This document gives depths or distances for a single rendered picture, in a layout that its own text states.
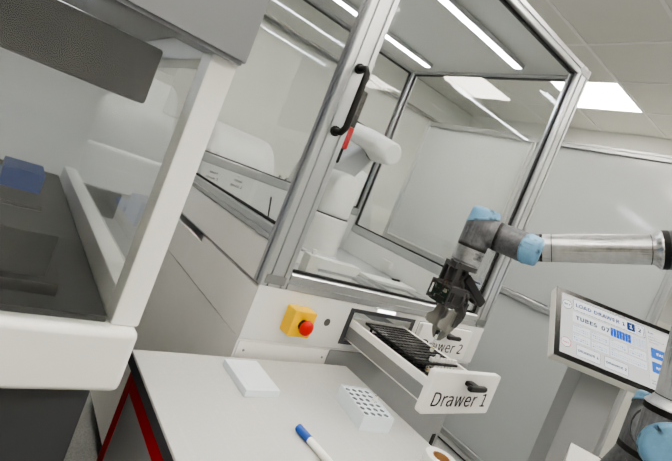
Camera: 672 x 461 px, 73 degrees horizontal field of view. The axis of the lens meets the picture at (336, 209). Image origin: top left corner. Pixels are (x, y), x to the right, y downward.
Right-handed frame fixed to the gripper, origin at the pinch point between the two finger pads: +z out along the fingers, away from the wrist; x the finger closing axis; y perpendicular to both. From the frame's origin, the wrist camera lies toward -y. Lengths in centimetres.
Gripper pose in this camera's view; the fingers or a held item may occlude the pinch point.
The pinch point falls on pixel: (439, 334)
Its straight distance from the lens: 127.8
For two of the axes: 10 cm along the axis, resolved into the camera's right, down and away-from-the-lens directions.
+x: 5.1, 2.5, -8.2
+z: -3.8, 9.2, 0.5
